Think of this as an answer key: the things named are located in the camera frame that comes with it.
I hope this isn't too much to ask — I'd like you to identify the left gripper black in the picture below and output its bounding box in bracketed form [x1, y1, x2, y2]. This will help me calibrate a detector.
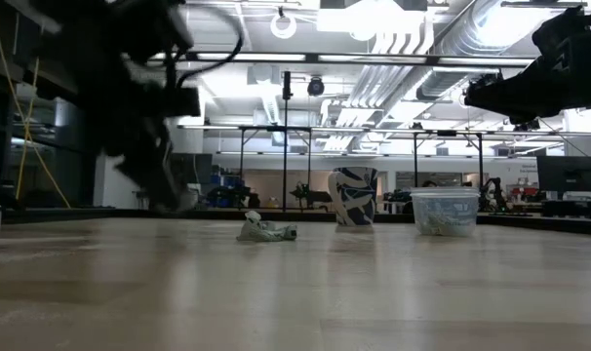
[88, 58, 202, 212]

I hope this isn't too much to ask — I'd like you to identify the black metal rig frame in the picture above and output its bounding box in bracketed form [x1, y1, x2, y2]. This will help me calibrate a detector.
[0, 51, 591, 239]

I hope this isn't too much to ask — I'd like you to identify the overhead black camera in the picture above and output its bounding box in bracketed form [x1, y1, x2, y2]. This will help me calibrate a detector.
[306, 76, 327, 98]

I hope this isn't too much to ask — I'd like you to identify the black tripod stand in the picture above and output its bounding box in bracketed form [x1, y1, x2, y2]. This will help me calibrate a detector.
[281, 70, 294, 214]

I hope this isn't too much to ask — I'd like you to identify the blue white patterned paper cup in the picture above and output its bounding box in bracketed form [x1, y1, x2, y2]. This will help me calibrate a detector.
[327, 167, 379, 227]

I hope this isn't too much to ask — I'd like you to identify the white ring light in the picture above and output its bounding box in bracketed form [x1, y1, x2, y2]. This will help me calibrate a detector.
[269, 11, 298, 41]

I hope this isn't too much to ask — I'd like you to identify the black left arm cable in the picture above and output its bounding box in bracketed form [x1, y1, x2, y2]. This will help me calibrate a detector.
[176, 8, 246, 90]

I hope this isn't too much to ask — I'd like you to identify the yellow extension cable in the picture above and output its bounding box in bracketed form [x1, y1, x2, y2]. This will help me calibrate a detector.
[0, 0, 73, 211]

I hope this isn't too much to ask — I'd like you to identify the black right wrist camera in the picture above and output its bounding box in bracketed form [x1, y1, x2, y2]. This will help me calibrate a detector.
[531, 3, 591, 51]

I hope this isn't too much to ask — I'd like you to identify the black background rig frame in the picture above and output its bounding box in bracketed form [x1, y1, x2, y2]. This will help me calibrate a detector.
[238, 125, 313, 212]
[412, 129, 486, 191]

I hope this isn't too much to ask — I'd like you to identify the black computer monitor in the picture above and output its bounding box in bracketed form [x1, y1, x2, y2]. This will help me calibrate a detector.
[535, 155, 591, 194]

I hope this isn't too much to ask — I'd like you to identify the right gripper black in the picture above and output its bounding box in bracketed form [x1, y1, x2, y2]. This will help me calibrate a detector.
[463, 41, 591, 132]

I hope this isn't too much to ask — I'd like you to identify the green white sweetener packet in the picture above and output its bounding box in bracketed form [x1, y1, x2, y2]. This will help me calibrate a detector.
[274, 223, 298, 242]
[424, 213, 468, 236]
[235, 210, 279, 244]

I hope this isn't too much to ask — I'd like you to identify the clear round plastic bin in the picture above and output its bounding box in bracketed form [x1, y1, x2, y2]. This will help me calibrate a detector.
[410, 186, 482, 238]

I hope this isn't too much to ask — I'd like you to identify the silver ventilation duct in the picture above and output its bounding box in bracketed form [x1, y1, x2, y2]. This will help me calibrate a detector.
[414, 0, 538, 101]

